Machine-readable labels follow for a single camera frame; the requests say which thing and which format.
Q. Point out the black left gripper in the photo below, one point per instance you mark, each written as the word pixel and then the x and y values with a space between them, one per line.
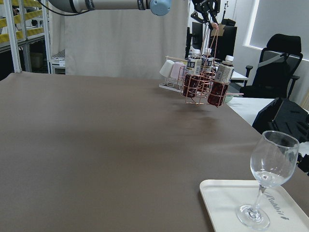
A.
pixel 201 14

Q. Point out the copper wire bottle basket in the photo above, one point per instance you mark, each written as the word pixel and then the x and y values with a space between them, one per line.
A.
pixel 203 88

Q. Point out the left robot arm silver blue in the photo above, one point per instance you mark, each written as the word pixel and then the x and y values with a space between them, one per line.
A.
pixel 157 7

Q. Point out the tea bottle middle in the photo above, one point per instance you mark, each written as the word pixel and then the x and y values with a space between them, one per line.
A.
pixel 206 65

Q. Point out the tea bottle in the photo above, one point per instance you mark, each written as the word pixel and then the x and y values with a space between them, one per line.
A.
pixel 221 82
pixel 206 65
pixel 192 73

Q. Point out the tea bottle front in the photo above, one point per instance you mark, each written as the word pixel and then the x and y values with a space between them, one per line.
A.
pixel 192 73

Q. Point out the tea bottle back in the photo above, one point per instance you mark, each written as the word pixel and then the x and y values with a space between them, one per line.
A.
pixel 221 82

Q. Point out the pink cup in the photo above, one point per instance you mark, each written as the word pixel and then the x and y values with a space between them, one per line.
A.
pixel 177 70

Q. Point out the white cup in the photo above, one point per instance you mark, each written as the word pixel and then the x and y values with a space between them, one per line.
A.
pixel 166 69

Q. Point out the white cup rack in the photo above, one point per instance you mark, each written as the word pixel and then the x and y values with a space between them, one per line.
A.
pixel 174 84

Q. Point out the black office chair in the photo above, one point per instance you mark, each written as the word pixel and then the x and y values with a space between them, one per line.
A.
pixel 278 62

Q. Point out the black equipment case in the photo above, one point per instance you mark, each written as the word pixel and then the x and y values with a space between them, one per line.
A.
pixel 285 116

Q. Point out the clear wine glass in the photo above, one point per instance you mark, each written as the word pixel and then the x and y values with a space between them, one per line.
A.
pixel 272 163

